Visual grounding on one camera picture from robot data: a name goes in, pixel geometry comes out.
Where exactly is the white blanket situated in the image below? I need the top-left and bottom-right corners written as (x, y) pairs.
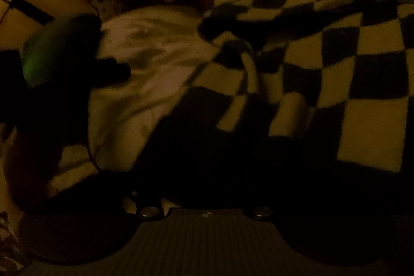
top-left (48, 6), bottom-right (224, 196)

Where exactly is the black and white checkered garment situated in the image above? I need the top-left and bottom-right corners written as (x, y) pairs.
top-left (136, 0), bottom-right (414, 199)

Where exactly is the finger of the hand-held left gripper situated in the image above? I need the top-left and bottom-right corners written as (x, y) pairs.
top-left (95, 58), bottom-right (132, 88)

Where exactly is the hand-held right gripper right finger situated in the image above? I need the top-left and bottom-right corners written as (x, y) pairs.
top-left (239, 160), bottom-right (327, 220)

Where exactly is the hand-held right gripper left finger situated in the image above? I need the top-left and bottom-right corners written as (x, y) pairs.
top-left (94, 163), bottom-right (182, 219)

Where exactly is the person's left forearm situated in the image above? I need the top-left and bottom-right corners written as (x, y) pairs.
top-left (3, 122), bottom-right (70, 210)

